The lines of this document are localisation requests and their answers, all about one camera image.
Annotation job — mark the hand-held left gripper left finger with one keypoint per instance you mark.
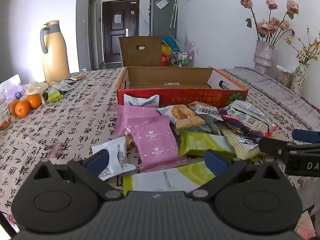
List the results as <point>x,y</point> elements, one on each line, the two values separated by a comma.
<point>98,161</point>

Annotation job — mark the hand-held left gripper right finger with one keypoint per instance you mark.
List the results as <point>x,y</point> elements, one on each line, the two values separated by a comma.
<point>215,161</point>

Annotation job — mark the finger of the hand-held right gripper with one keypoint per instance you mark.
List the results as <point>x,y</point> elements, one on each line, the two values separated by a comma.
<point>305,135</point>
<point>273,147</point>

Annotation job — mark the white red snack packet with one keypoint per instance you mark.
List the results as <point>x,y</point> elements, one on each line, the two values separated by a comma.
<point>117,155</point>

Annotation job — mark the pale yellow striped snack packet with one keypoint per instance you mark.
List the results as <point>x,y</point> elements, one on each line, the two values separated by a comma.
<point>240,146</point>

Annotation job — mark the red blue snack packet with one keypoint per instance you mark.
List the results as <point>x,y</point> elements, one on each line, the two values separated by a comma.
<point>245,125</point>

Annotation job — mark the grey green snack packet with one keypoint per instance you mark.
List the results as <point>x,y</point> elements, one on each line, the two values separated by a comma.
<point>200,127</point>

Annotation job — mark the white black print snack packet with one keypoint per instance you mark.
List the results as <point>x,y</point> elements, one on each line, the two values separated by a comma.
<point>208,111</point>

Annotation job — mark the brown biscuit snack packet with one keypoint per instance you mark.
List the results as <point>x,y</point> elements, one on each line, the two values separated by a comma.
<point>185,116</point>

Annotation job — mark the green white snack packet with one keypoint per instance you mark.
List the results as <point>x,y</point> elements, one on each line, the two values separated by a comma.
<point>162,180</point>

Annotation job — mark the pink snack packet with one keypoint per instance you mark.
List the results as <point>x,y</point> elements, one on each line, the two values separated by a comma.
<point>157,142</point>
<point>135,116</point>

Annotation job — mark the white grey print snack packet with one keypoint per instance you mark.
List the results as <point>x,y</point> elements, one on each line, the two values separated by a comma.
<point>141,101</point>

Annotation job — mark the red orange cardboard box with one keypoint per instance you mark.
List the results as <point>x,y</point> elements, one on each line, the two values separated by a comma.
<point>175,96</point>

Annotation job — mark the grey pink patterned cloth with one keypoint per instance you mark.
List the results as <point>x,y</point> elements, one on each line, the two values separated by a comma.
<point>275,92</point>

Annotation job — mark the floral ceramic vase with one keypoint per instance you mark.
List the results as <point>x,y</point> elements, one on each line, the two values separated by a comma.
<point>299,80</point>

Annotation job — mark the clear jar white lid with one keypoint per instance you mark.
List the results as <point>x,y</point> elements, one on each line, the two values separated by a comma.
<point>283,77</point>

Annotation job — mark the small green snack packet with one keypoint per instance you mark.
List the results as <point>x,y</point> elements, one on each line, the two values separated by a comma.
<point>53,96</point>

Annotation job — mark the small white snack packet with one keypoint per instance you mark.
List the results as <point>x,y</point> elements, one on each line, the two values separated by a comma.
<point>63,86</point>

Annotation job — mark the yellow flower branches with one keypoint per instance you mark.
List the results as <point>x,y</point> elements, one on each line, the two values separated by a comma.
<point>306,50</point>

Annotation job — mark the small brown pastry packet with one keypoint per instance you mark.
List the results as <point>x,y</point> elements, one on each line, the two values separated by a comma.
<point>78,77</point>

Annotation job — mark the pink textured vase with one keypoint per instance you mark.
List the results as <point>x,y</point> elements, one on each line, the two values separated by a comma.
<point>263,56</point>

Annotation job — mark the cream crumpled plastic bag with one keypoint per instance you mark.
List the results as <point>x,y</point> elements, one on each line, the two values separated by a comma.
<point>36,88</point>

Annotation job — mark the glass jar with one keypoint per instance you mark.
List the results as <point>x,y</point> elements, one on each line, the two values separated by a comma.
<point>4,115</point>

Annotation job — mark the purple white bag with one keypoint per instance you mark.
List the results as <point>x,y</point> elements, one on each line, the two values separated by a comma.
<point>13,90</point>

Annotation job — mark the red gift box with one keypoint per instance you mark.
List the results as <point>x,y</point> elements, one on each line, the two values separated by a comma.
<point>165,60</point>

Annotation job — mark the wooden chair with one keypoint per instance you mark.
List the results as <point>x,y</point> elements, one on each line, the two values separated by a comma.
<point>140,56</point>

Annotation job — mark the yellow thermos jug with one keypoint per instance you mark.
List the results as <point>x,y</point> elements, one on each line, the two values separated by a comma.
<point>55,55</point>

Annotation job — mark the dried pink rose bouquet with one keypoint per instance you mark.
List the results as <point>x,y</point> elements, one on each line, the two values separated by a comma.
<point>271,25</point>

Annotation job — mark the yellow bag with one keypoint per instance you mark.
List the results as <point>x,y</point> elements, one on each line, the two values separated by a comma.
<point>165,49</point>

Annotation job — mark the dried purple grass bunch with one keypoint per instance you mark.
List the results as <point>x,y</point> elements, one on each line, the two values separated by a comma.
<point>188,41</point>

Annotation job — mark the blue plastic item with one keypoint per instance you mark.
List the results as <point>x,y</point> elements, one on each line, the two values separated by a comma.
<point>170,42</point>

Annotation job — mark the dark wooden door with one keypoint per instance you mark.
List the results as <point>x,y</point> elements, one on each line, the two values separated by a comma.
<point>120,35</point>

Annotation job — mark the grey interior door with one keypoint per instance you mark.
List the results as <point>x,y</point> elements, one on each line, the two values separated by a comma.
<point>92,32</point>

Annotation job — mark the grey refrigerator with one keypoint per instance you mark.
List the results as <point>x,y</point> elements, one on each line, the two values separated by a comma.
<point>160,22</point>

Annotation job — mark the white folded umbrella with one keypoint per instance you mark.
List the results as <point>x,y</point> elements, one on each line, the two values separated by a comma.
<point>174,12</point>

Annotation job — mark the white paper sheet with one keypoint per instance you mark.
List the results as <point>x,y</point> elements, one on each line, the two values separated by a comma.
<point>162,3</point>

